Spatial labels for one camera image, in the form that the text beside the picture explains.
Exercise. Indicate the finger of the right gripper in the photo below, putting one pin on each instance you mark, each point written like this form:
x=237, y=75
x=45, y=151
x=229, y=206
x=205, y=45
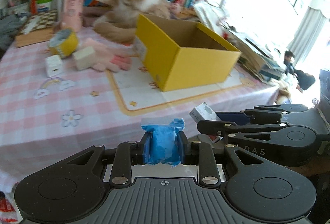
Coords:
x=219, y=128
x=237, y=116

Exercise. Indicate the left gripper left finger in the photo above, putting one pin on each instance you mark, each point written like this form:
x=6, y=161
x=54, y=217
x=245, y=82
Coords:
x=129, y=154

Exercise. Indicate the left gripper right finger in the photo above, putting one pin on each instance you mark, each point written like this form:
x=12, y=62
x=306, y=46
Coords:
x=201, y=155

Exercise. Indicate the small white red box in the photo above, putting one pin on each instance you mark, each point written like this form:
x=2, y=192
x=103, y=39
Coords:
x=204, y=112

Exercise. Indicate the blue packet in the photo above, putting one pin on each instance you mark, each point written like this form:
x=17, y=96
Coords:
x=163, y=146

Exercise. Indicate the pink knit glove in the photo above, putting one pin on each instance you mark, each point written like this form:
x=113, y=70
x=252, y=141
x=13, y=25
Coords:
x=108, y=58

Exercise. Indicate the cream white block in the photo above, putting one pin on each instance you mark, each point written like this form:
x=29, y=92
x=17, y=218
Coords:
x=85, y=58

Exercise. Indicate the white charger adapter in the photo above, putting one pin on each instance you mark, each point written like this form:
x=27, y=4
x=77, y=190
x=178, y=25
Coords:
x=53, y=65

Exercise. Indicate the yellow tape roll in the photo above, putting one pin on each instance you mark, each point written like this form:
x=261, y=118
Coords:
x=63, y=43

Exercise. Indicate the stack of papers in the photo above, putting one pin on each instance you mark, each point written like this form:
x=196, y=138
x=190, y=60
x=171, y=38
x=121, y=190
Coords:
x=253, y=58

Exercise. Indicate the pink checkered tablecloth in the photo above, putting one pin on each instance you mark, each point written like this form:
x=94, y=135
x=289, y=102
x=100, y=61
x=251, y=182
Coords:
x=46, y=119

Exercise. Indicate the yellow cardboard box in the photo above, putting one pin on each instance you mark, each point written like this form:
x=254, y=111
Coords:
x=182, y=54

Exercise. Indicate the wooden chessboard box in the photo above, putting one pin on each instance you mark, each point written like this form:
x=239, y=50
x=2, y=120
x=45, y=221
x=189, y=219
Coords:
x=38, y=28

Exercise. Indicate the fluffy orange cat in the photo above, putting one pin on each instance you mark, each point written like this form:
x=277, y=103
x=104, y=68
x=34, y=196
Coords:
x=119, y=24

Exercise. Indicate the pink cylindrical container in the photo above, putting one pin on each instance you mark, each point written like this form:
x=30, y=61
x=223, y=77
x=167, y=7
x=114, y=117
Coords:
x=72, y=14

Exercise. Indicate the grey cloth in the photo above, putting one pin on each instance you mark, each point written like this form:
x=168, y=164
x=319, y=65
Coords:
x=9, y=27

